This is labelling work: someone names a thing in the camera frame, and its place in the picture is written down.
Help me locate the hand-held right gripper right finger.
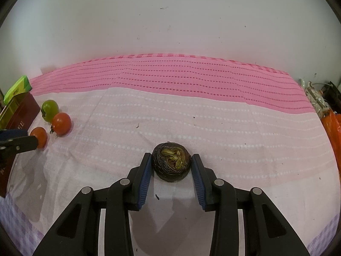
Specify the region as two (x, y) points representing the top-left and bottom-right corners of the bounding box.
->
(191, 154), (311, 256)

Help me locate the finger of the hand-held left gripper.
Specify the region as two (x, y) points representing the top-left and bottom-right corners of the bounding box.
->
(0, 135), (38, 166)
(0, 129), (28, 142)

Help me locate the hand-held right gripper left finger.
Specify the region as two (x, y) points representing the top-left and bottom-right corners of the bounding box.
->
(32, 152), (153, 256)

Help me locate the dark red tin box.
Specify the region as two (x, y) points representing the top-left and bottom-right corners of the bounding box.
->
(0, 92), (40, 198)

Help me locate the red tomato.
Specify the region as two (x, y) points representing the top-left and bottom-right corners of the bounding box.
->
(50, 112), (72, 136)
(30, 127), (48, 150)

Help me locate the round dark wrinkled fruit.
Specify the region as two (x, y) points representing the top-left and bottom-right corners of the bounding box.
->
(151, 142), (192, 183)

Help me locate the green tomato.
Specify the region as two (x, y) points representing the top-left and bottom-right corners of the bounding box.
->
(41, 99), (59, 122)

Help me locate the green tissue packet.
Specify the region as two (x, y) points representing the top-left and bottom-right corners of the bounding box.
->
(4, 75), (31, 104)

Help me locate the pink striped bed sheet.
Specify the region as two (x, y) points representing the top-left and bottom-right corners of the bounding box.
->
(0, 53), (340, 256)

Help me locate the orange plastic bag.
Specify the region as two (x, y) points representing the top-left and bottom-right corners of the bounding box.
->
(321, 111), (341, 172)

